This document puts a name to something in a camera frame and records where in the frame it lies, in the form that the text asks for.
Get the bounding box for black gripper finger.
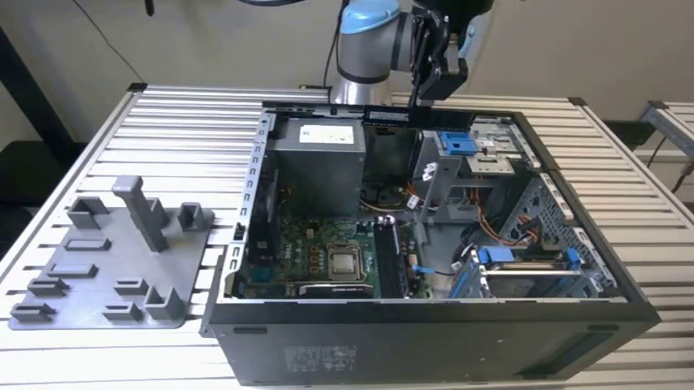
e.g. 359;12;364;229
409;11;453;89
414;55;471;109

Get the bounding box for black RAM stick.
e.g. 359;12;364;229
362;104;478;132
372;219;409;300

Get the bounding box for blue disk carrier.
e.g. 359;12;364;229
437;128;478;156

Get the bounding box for grey metal drive cage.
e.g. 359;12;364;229
414;121;538;224

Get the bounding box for grey power supply unit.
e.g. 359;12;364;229
268;117;370;219

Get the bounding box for hard disk in blue carrier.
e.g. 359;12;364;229
453;245;587;300

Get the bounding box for metal CPU socket cover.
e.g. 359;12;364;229
323;242;366;284

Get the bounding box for green motherboard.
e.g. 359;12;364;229
238;214;435;300

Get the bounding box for silver-topped CPU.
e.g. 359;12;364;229
327;249;362;281

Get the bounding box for black graphics card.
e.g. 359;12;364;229
298;284;375;300

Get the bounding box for black open PC case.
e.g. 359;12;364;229
198;99;663;386

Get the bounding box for grey parts rack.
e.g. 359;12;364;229
8;175;227;331

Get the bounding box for black stand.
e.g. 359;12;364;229
0;26;83;261

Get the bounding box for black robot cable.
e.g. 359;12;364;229
323;0;350;87

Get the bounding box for yellow black wire bundle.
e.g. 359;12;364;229
360;184;414;212

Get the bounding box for orange wires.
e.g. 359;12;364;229
469;184;541;249

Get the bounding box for aluminium frame table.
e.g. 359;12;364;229
633;99;694;163

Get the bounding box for blue-tipped wire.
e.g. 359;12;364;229
410;262;462;278

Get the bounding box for thin black wall wire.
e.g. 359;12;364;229
72;0;147;85

